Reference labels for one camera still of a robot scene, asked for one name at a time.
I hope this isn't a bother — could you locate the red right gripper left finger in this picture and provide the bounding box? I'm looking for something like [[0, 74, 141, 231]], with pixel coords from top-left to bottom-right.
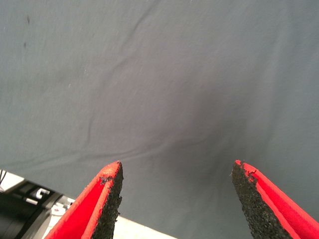
[[44, 160, 124, 239]]

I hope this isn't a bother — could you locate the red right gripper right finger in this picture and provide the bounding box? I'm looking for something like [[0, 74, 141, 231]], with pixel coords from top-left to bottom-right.
[[231, 159, 319, 239]]

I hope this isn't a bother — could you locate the dark grey table cloth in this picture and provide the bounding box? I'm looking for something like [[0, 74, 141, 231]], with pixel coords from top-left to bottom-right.
[[0, 0, 319, 239]]

